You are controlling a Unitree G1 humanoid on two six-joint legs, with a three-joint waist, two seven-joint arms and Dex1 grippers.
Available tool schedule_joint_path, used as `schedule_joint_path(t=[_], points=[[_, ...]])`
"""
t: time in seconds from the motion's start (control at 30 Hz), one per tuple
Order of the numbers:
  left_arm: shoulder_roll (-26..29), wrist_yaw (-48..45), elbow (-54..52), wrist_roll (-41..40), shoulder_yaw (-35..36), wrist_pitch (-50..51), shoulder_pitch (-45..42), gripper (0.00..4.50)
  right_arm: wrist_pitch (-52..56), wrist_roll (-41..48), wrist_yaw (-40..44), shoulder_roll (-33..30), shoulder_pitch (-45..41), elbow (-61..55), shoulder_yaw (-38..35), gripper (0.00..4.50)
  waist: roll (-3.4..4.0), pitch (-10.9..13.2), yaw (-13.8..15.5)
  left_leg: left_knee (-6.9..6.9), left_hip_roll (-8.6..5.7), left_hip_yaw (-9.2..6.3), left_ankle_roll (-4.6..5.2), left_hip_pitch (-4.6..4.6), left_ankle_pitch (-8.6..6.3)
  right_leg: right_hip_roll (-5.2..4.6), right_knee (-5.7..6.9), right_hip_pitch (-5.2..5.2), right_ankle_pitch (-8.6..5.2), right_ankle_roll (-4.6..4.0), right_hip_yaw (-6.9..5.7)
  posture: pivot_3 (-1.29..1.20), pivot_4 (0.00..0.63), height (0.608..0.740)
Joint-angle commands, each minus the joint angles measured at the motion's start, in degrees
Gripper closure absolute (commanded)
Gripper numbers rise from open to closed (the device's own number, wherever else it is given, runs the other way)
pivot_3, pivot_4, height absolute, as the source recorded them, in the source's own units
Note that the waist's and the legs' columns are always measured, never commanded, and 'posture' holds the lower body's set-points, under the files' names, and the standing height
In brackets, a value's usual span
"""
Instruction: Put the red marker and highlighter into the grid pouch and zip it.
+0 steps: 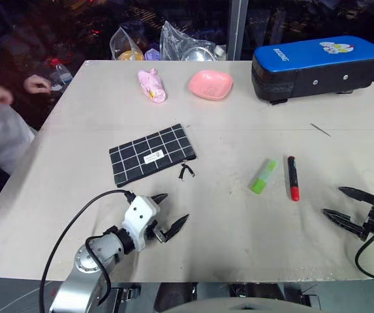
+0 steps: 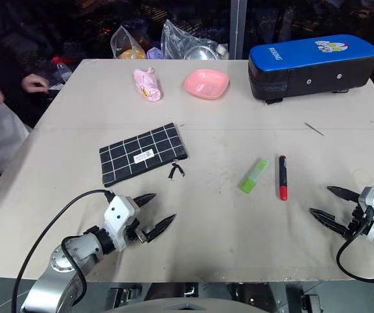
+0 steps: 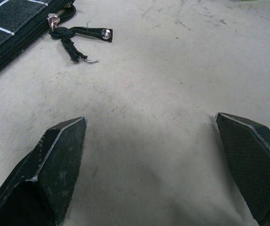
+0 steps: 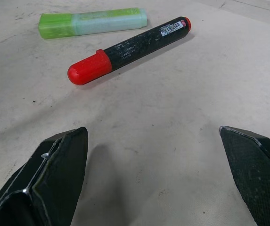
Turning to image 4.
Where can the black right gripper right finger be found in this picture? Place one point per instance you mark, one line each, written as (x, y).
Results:
(255, 179)

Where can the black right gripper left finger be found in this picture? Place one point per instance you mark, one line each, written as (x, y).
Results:
(52, 179)

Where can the black marker with red cap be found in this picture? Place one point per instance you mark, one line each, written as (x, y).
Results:
(134, 47)

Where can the green highlighter pen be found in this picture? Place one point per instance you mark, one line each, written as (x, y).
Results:
(90, 23)

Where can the beige table cloth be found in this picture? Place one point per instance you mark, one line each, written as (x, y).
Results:
(149, 106)

